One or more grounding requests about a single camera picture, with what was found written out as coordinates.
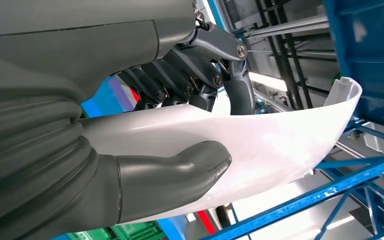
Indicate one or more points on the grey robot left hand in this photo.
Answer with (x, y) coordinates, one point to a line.
(62, 43)

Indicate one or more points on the blue metal shelf rack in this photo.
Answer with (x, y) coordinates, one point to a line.
(371, 49)

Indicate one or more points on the green plastic crate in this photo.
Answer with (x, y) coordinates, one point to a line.
(129, 232)

